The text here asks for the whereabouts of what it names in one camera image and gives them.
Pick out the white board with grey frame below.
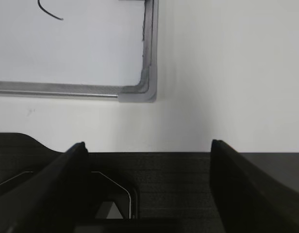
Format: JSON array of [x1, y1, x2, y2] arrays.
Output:
[[0, 0, 159, 102]]

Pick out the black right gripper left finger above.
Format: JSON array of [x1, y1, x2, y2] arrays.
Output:
[[0, 142, 89, 233]]

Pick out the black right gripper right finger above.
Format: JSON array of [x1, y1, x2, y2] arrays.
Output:
[[210, 140, 299, 233]]

